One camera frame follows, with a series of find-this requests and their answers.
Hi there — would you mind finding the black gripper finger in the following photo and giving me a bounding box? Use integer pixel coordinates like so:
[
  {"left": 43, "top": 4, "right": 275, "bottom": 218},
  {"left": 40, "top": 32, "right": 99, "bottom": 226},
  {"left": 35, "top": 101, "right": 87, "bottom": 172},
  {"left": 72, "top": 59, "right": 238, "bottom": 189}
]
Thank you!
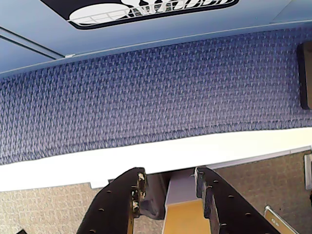
[
  {"left": 75, "top": 167, "right": 148, "bottom": 234},
  {"left": 194, "top": 166, "right": 278, "bottom": 234}
]

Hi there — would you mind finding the dark grey rounded block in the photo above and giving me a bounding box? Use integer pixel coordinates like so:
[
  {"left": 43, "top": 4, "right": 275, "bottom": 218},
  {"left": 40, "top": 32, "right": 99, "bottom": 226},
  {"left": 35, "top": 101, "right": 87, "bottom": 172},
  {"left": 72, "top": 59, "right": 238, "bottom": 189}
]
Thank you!
[{"left": 140, "top": 173, "right": 167, "bottom": 220}]

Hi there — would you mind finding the small white panel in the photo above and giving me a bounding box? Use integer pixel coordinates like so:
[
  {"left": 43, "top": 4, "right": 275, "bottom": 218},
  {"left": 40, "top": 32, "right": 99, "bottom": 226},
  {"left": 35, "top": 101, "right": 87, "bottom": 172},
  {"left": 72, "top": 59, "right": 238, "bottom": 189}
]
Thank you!
[{"left": 303, "top": 153, "right": 312, "bottom": 191}]

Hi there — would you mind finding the dark brown box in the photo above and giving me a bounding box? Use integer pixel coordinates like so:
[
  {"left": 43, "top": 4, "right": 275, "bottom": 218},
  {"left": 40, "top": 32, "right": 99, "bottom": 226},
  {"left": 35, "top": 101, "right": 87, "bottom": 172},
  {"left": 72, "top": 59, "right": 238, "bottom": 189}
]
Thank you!
[{"left": 296, "top": 40, "right": 312, "bottom": 110}]

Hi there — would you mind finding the black and white sticker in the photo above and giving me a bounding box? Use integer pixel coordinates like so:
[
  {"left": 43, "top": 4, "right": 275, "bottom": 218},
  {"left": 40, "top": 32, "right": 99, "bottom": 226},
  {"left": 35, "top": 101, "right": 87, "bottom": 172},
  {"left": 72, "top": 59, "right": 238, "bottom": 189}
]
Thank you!
[{"left": 40, "top": 0, "right": 241, "bottom": 30}]

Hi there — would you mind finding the yellow and white post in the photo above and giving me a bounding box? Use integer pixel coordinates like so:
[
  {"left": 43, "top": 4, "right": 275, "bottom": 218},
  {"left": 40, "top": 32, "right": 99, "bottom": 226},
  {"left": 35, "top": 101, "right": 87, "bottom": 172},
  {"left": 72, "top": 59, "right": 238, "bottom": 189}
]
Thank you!
[{"left": 162, "top": 170, "right": 204, "bottom": 234}]

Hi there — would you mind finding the metal bracket with tan plate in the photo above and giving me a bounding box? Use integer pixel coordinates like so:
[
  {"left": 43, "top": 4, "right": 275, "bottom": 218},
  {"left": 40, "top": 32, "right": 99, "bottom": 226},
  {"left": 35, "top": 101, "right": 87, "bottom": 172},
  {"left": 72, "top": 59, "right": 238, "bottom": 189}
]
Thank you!
[{"left": 264, "top": 205, "right": 294, "bottom": 234}]

